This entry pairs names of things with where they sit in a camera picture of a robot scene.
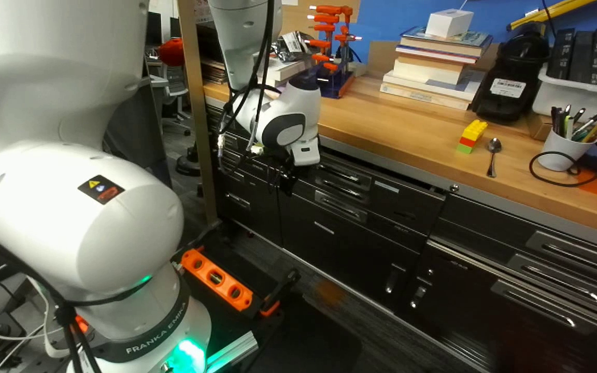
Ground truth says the yellow level on wall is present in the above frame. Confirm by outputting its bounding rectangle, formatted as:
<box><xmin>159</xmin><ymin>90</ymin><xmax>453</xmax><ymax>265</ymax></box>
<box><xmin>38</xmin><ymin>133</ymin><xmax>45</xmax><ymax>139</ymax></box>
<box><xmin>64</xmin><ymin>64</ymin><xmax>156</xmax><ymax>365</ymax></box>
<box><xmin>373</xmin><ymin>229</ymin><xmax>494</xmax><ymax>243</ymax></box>
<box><xmin>508</xmin><ymin>0</ymin><xmax>597</xmax><ymax>32</ymax></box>

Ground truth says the stack of books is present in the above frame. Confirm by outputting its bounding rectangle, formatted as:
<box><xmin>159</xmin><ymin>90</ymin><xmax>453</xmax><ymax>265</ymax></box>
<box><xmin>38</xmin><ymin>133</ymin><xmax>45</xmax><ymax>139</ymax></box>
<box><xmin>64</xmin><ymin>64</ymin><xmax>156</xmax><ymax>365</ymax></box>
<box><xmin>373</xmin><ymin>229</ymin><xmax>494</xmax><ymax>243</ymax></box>
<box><xmin>379</xmin><ymin>32</ymin><xmax>491</xmax><ymax>110</ymax></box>

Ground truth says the black cable loop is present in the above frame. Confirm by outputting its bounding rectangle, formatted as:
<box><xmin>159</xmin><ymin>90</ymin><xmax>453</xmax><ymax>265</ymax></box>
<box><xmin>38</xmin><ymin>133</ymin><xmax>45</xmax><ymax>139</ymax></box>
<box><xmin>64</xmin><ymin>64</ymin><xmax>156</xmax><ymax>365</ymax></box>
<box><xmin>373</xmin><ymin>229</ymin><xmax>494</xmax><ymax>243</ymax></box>
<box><xmin>528</xmin><ymin>141</ymin><xmax>597</xmax><ymax>188</ymax></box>

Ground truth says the white bin with black boxes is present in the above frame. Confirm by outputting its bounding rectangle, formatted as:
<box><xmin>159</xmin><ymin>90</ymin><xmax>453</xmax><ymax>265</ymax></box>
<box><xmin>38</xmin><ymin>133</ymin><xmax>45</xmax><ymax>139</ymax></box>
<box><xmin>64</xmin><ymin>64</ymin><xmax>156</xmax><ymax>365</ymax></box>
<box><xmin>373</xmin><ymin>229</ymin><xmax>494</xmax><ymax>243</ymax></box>
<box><xmin>533</xmin><ymin>30</ymin><xmax>597</xmax><ymax>116</ymax></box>

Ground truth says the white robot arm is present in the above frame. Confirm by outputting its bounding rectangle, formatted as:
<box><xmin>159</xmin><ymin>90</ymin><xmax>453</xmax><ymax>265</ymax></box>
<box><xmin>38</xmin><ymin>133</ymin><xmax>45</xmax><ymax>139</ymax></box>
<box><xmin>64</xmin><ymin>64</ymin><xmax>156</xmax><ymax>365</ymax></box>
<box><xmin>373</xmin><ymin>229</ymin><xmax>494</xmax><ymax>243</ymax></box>
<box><xmin>0</xmin><ymin>0</ymin><xmax>211</xmax><ymax>373</ymax></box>

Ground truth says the black label printer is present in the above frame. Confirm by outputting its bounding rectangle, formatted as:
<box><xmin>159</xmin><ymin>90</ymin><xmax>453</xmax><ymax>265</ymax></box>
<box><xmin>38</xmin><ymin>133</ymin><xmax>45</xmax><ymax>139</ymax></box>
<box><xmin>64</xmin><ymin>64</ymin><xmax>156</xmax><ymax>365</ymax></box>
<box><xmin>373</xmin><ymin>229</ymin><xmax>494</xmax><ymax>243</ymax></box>
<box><xmin>468</xmin><ymin>27</ymin><xmax>549</xmax><ymax>122</ymax></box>

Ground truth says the white cup with pens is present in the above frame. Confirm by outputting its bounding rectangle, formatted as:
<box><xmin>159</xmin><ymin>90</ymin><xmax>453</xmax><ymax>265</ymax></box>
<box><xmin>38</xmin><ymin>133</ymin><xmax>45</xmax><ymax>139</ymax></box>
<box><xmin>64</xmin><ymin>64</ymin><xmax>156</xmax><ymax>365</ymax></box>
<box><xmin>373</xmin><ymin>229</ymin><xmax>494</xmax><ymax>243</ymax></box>
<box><xmin>538</xmin><ymin>106</ymin><xmax>597</xmax><ymax>173</ymax></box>

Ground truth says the yellow red green lego stack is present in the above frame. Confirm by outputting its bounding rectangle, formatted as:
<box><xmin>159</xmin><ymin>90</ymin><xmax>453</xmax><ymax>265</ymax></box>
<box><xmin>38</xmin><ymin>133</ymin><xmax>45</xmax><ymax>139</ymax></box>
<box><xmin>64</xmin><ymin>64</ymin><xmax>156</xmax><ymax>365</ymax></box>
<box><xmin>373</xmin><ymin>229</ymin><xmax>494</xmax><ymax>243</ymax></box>
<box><xmin>456</xmin><ymin>120</ymin><xmax>487</xmax><ymax>153</ymax></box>

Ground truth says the grey drawer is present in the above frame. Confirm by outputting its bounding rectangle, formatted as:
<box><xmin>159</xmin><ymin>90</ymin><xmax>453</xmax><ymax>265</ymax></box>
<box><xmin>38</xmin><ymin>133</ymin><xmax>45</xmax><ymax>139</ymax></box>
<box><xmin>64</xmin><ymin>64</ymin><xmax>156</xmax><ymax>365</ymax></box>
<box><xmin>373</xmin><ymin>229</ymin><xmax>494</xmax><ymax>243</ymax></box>
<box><xmin>291</xmin><ymin>149</ymin><xmax>446</xmax><ymax>232</ymax></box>

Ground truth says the small white box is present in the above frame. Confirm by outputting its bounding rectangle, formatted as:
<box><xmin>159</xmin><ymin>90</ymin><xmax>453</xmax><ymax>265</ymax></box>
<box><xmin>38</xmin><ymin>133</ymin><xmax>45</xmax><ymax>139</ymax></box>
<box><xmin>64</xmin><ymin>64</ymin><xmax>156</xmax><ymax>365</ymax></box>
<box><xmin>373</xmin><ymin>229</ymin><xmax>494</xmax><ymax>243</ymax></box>
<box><xmin>425</xmin><ymin>8</ymin><xmax>474</xmax><ymax>40</ymax></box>

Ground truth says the metal spoon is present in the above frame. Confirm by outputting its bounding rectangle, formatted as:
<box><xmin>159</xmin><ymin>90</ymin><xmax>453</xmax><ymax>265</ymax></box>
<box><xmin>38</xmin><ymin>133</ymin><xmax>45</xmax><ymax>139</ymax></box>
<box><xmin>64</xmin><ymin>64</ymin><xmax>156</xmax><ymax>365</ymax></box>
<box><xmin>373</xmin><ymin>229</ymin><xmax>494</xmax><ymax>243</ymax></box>
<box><xmin>487</xmin><ymin>137</ymin><xmax>505</xmax><ymax>179</ymax></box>

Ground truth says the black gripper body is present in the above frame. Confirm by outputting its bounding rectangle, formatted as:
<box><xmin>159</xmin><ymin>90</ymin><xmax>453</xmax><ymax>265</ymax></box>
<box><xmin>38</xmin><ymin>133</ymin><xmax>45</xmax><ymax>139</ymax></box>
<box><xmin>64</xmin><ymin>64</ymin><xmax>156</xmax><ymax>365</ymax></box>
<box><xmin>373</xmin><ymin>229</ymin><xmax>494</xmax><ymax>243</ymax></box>
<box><xmin>269</xmin><ymin>149</ymin><xmax>310</xmax><ymax>194</ymax></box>

